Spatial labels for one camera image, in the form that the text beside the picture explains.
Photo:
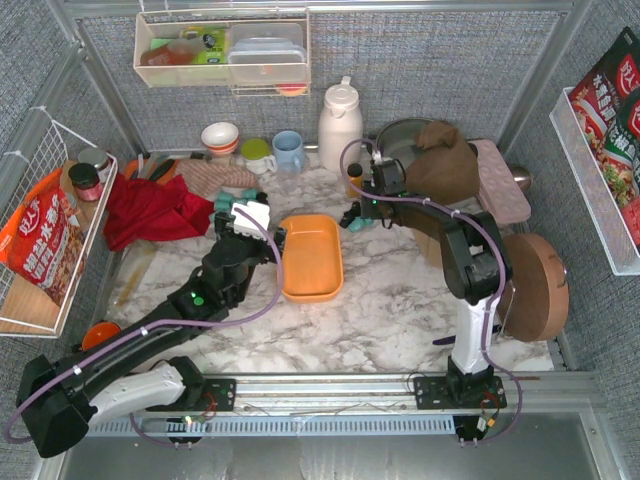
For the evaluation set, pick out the pink egg tray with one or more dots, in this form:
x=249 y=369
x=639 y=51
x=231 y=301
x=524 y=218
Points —
x=498 y=191

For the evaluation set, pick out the round wooden board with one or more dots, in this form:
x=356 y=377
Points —
x=535 y=303

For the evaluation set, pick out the orange storage basket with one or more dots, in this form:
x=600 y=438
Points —
x=312 y=259

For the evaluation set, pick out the dark lidded jar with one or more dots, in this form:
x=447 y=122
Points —
x=86 y=182

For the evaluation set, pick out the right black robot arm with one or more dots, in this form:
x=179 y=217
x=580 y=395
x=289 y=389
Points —
x=473 y=255

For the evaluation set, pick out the red satin cloth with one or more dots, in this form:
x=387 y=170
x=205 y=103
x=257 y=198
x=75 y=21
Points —
x=140 y=209

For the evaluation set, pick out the brown cloth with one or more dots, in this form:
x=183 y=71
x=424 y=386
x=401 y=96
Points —
x=446 y=168

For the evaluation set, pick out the white thermos jug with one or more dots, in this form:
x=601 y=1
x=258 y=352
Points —
x=340 y=123

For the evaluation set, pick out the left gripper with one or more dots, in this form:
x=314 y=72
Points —
x=222 y=220

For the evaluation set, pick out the silver lidded jar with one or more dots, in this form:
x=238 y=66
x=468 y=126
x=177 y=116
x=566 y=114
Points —
x=99 y=159

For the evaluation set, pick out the orange juice bottle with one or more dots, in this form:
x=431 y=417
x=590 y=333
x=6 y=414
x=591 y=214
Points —
x=355 y=177

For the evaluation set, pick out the white side rack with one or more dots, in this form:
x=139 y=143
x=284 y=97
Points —
x=616 y=240

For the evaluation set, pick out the red noodle packets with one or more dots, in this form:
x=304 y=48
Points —
x=606 y=105

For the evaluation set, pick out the orange plate with utensils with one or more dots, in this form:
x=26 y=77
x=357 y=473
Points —
x=159 y=169

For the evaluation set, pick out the orange striped white bowl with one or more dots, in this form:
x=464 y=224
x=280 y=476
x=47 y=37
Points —
x=220 y=138

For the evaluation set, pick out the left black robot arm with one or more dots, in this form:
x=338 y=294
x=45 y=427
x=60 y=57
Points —
x=59 y=401

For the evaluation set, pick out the clear plastic food box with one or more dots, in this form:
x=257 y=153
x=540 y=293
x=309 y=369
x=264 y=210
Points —
x=267 y=53

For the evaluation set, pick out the red snack bag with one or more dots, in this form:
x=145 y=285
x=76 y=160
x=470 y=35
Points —
x=39 y=242

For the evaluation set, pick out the clear glass container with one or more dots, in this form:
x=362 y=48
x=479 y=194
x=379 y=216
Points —
x=125 y=271

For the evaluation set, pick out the clear wall shelf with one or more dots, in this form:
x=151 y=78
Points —
x=188 y=48

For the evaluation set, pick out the clear drinking glass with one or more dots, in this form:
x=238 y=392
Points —
x=288 y=175

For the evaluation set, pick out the blue mug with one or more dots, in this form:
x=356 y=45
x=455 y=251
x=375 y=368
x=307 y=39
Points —
x=288 y=149

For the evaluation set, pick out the green lidded cup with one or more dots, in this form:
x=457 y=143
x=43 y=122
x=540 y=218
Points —
x=256 y=156

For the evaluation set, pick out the white wire basket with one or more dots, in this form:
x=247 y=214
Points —
x=26 y=311

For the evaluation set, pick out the steel pot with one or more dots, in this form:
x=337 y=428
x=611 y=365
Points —
x=398 y=140

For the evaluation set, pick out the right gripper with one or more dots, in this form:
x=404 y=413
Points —
x=365 y=209

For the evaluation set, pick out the orange round lid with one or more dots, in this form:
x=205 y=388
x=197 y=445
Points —
x=98 y=334

